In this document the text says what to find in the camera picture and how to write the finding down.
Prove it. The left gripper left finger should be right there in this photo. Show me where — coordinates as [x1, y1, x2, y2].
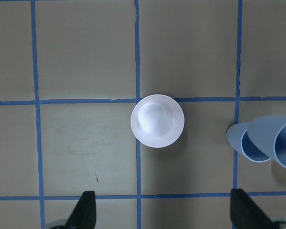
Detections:
[65, 191, 97, 229]

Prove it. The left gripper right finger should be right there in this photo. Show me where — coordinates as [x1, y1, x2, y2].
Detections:
[230, 189, 273, 229]

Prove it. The blue cup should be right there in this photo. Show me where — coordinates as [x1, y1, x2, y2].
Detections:
[247, 115, 286, 168]
[226, 122, 271, 163]

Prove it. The pink bowl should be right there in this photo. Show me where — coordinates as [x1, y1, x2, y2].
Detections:
[131, 94, 185, 148]

